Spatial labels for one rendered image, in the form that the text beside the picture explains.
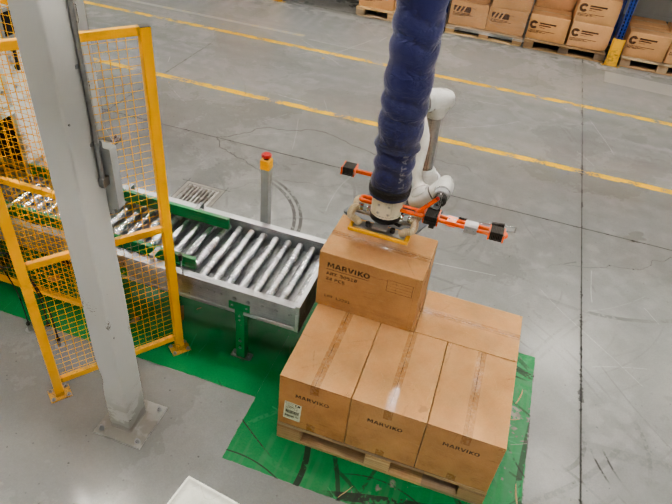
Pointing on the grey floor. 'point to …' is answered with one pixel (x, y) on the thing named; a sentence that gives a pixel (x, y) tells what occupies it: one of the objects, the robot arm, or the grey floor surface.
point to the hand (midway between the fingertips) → (433, 217)
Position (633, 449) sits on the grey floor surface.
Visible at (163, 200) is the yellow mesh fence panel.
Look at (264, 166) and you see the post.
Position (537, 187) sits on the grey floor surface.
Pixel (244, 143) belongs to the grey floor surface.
